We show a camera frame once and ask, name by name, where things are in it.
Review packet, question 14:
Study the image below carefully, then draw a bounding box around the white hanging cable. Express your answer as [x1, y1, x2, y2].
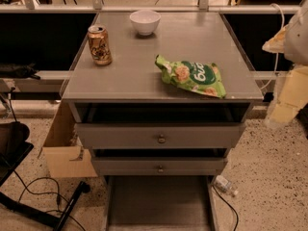
[259, 2, 287, 91]

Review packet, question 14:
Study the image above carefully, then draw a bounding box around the orange soda can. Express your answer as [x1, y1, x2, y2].
[88, 25, 113, 65]

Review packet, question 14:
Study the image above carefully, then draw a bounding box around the middle grey drawer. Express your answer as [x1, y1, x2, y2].
[91, 157, 227, 176]

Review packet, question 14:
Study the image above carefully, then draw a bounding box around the green snack bag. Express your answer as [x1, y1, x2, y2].
[155, 55, 226, 98]

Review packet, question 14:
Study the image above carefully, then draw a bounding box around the grey drawer cabinet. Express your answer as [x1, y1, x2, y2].
[59, 11, 265, 231]

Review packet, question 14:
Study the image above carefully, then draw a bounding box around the black floor cable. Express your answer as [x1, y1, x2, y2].
[13, 170, 87, 231]

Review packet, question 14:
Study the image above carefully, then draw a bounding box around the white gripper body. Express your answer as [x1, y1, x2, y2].
[265, 64, 308, 128]

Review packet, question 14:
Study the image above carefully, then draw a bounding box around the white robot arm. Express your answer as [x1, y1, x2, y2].
[262, 7, 308, 128]

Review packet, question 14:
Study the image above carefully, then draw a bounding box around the black cable by bottle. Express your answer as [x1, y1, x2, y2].
[212, 186, 240, 231]

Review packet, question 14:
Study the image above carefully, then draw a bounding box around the black chair base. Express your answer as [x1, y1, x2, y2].
[0, 121, 90, 231]

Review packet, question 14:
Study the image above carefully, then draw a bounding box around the bottom grey open drawer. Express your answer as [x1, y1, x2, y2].
[102, 176, 218, 231]

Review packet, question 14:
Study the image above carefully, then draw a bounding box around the cardboard box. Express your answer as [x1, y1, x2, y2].
[41, 102, 97, 178]

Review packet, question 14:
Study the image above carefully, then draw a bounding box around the black cloth on shelf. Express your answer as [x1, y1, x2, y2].
[0, 64, 40, 80]

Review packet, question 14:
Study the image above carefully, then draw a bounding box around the top grey drawer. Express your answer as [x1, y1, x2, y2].
[75, 124, 245, 149]

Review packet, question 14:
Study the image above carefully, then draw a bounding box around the white ceramic bowl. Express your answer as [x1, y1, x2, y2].
[130, 10, 161, 36]

